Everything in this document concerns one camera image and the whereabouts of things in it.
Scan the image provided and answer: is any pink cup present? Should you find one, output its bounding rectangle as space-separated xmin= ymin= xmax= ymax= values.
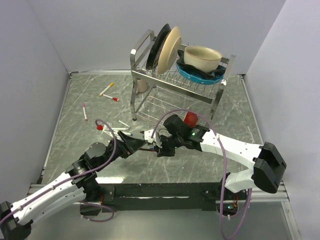
xmin=136 ymin=78 xmax=149 ymax=94

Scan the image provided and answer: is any beige plate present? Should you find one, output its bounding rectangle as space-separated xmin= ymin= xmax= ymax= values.
xmin=157 ymin=26 xmax=182 ymax=75

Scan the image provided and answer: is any stainless steel dish rack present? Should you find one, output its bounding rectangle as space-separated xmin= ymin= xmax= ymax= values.
xmin=130 ymin=29 xmax=236 ymax=122

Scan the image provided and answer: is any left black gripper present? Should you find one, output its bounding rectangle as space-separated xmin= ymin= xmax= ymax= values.
xmin=96 ymin=130 xmax=146 ymax=171

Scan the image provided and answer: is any black marker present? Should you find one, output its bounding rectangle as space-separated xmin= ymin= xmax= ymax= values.
xmin=118 ymin=120 xmax=131 ymax=129

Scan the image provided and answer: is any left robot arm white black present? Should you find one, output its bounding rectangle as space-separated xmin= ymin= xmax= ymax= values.
xmin=0 ymin=132 xmax=146 ymax=240

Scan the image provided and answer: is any black base beam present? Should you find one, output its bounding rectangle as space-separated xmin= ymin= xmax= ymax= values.
xmin=74 ymin=181 xmax=251 ymax=216

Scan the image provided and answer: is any dark red marker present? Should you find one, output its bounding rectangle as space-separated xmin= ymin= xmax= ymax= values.
xmin=139 ymin=148 xmax=155 ymax=152

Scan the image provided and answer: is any cream ceramic bowl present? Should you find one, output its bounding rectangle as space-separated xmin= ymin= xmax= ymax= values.
xmin=183 ymin=45 xmax=223 ymax=73

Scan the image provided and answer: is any red cap marker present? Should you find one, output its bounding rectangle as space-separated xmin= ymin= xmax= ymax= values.
xmin=102 ymin=94 xmax=120 ymax=102

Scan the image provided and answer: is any light blue cap marker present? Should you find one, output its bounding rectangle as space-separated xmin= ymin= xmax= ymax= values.
xmin=122 ymin=131 xmax=133 ymax=136

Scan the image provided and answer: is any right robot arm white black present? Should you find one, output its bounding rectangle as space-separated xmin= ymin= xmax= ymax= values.
xmin=145 ymin=114 xmax=287 ymax=199

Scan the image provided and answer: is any aluminium rail frame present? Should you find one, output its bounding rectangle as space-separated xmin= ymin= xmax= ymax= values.
xmin=27 ymin=184 xmax=290 ymax=203

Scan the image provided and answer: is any black plate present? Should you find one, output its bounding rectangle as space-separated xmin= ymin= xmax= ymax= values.
xmin=146 ymin=23 xmax=172 ymax=70

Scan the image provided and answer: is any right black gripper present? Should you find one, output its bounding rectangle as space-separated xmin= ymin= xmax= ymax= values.
xmin=154 ymin=134 xmax=183 ymax=158

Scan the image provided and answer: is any red bowl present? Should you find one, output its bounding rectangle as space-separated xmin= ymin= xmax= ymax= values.
xmin=183 ymin=111 xmax=199 ymax=128

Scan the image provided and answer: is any yellow cap marker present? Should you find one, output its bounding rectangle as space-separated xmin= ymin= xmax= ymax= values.
xmin=99 ymin=82 xmax=114 ymax=97

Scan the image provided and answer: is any blue dotted dish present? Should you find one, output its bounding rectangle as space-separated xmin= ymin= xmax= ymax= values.
xmin=176 ymin=64 xmax=224 ymax=85

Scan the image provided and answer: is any pink cap marker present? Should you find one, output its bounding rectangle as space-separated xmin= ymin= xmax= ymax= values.
xmin=82 ymin=103 xmax=88 ymax=122

